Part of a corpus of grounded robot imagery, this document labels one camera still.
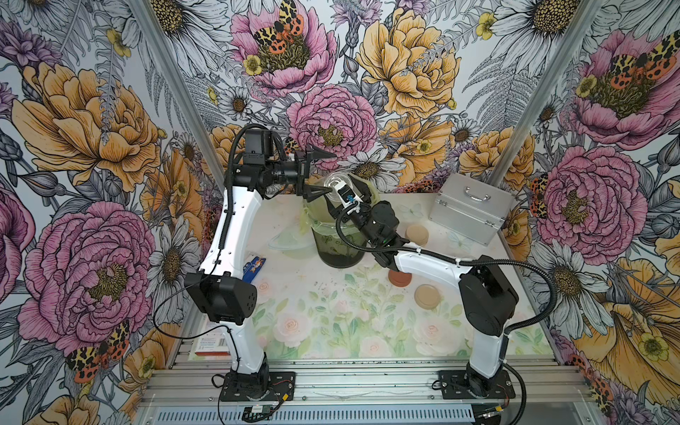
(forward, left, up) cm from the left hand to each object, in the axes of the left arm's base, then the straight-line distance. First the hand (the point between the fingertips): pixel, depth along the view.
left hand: (334, 175), depth 68 cm
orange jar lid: (-8, -22, -40) cm, 46 cm away
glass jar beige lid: (+5, -28, -31) cm, 42 cm away
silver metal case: (+14, -49, -28) cm, 58 cm away
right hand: (+6, 0, -9) cm, 11 cm away
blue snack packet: (-4, +31, -39) cm, 50 cm away
